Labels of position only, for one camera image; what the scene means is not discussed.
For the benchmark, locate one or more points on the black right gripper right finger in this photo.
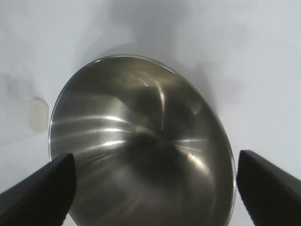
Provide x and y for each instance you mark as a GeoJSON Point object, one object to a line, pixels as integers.
{"type": "Point", "coordinates": [272, 195]}

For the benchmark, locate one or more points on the stainless steel mixing bowl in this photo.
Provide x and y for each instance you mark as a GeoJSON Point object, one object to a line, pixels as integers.
{"type": "Point", "coordinates": [131, 131]}

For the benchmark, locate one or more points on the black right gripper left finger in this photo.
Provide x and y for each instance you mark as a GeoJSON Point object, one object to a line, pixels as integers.
{"type": "Point", "coordinates": [40, 195]}

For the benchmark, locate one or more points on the translucent plastic measuring cup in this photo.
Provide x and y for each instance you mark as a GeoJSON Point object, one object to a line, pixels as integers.
{"type": "Point", "coordinates": [38, 115]}

